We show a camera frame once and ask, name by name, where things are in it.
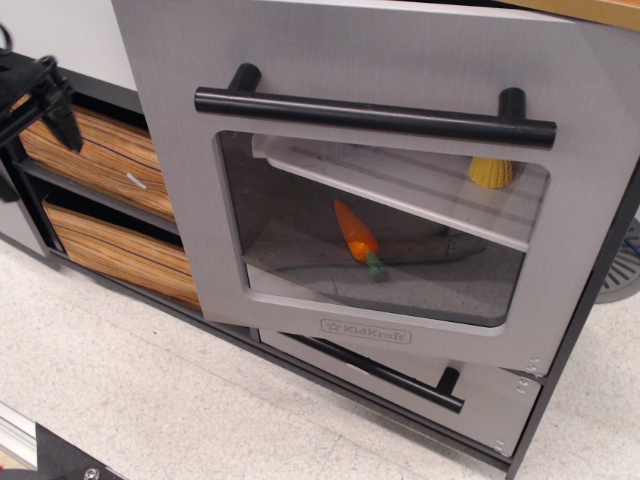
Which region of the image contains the yellow toy corn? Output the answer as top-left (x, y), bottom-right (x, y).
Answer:
top-left (468, 157), bottom-right (514, 189)

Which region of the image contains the black drawer handle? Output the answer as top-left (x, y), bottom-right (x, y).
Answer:
top-left (284, 333), bottom-right (465, 414)

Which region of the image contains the metal rail with black plate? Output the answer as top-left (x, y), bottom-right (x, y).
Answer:
top-left (1, 402), bottom-right (124, 480)

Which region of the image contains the upper wood-pattern storage bin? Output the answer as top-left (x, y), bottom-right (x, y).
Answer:
top-left (19, 106), bottom-right (175, 222)

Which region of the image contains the grey perforated round base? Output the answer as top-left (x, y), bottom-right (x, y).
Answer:
top-left (596, 218), bottom-right (639, 304)

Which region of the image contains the grey toy oven door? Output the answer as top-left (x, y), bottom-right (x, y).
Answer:
top-left (113, 1), bottom-right (639, 376)

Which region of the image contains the wood-pattern storage bin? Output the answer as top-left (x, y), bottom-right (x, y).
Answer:
top-left (42, 190), bottom-right (201, 310)
top-left (19, 106), bottom-right (175, 222)

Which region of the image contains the orange toy carrot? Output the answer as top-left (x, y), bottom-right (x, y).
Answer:
top-left (333, 199), bottom-right (389, 282)

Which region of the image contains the black oven door handle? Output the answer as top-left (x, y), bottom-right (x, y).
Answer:
top-left (194, 63), bottom-right (557, 149)

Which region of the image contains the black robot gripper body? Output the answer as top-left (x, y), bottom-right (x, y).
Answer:
top-left (1, 56), bottom-right (74, 148)

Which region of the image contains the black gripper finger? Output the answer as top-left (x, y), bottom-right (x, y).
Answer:
top-left (42, 97), bottom-right (83, 152)

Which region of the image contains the lower wood-pattern storage bin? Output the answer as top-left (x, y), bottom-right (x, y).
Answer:
top-left (42, 190), bottom-right (201, 310)

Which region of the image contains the grey lower drawer front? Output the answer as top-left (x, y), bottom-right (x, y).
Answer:
top-left (259, 329), bottom-right (541, 457)

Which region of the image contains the dark toy kitchen cabinet frame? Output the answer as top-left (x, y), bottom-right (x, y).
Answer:
top-left (0, 47), bottom-right (640, 480)

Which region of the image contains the white oven shelf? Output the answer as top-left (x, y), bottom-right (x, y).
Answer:
top-left (252, 135), bottom-right (549, 252)

